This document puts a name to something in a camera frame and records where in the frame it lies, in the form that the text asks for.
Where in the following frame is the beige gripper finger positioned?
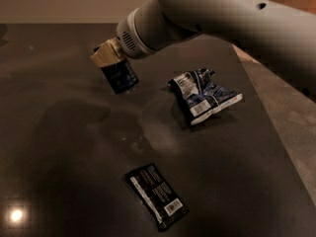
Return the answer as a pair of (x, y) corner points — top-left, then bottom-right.
(91, 38), (124, 67)

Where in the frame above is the dark blue pepsi can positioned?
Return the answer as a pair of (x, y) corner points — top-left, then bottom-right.
(99, 56), (138, 94)

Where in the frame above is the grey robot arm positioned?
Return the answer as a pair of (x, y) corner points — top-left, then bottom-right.
(92, 0), (316, 100)

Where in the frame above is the crumpled blue chip bag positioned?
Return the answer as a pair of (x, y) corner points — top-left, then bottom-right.
(168, 68), (243, 125)

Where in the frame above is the flat black snack packet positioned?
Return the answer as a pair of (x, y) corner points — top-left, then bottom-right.
(125, 163), (190, 231)

